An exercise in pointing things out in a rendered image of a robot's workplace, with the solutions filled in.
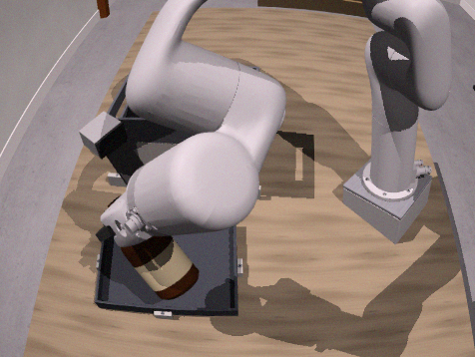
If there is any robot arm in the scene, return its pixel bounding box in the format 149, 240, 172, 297
79, 0, 452, 236

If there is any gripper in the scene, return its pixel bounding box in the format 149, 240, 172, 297
95, 177, 154, 247

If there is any brown bottle with tan label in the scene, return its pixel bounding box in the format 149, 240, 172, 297
121, 236, 199, 300

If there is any dark grey divided crate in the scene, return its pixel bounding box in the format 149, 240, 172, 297
107, 75, 192, 165

